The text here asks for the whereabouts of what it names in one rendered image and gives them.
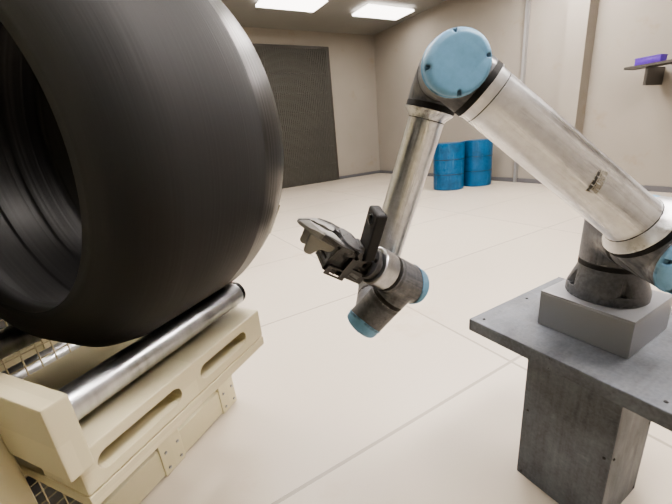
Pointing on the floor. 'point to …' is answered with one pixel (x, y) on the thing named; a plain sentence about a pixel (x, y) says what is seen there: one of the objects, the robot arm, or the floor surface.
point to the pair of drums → (462, 164)
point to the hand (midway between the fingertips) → (305, 220)
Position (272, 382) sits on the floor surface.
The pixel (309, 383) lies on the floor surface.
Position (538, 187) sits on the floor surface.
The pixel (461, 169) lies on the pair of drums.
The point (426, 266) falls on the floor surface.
